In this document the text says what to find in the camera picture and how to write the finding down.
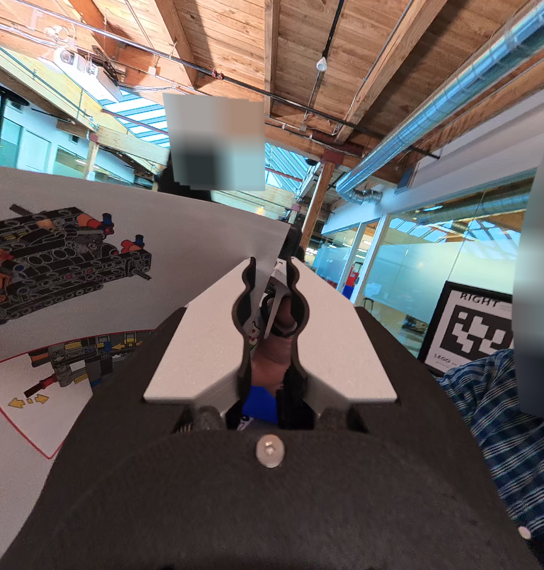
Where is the silver ventilation duct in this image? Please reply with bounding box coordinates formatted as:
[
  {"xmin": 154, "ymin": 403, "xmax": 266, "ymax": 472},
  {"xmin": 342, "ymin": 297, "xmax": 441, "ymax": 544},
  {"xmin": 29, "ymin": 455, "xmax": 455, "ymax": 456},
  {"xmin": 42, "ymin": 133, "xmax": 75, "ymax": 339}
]
[{"xmin": 335, "ymin": 0, "xmax": 544, "ymax": 206}]

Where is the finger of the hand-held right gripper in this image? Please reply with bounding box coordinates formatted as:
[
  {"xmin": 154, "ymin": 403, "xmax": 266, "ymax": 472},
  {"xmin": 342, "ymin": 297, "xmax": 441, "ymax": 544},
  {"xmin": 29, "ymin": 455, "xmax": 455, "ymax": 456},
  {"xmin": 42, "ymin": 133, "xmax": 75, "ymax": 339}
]
[{"xmin": 262, "ymin": 262, "xmax": 291, "ymax": 340}]

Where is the person's right hand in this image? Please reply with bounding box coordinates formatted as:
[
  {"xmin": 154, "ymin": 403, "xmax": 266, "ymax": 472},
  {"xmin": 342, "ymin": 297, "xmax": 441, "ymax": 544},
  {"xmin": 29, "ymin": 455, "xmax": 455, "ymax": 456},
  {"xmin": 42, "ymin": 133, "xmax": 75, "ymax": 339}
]
[{"xmin": 252, "ymin": 293, "xmax": 300, "ymax": 389}]

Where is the white ceiling light fixture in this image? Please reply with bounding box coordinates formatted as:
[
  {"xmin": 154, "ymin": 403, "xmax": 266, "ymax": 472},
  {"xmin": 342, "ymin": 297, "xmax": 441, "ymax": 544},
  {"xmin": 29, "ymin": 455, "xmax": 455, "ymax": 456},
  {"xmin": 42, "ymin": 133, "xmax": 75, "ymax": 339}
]
[{"xmin": 38, "ymin": 27, "xmax": 123, "ymax": 102}]

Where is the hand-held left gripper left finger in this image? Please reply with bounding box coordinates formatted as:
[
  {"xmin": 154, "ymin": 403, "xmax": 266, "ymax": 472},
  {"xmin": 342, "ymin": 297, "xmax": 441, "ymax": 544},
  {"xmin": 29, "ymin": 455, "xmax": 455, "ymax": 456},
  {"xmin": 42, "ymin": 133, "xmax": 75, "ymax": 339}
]
[{"xmin": 143, "ymin": 257, "xmax": 257, "ymax": 412}]

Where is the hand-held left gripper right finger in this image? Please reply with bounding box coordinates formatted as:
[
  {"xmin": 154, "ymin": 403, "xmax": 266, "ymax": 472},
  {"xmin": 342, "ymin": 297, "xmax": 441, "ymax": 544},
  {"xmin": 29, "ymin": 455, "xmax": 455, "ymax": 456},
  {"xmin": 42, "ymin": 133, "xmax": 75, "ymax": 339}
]
[{"xmin": 286, "ymin": 257, "xmax": 397, "ymax": 412}]

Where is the black ceiling pipe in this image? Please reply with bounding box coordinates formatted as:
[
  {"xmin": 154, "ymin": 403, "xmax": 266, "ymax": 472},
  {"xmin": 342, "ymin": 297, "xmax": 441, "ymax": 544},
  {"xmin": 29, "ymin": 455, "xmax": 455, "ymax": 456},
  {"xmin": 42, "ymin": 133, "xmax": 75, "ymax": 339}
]
[{"xmin": 0, "ymin": 15, "xmax": 443, "ymax": 160}]

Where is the lego instruction booklet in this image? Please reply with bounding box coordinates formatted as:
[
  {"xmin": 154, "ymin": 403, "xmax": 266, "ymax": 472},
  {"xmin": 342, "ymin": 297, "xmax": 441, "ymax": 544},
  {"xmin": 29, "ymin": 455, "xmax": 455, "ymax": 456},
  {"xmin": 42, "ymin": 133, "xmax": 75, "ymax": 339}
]
[{"xmin": 0, "ymin": 164, "xmax": 301, "ymax": 570}]

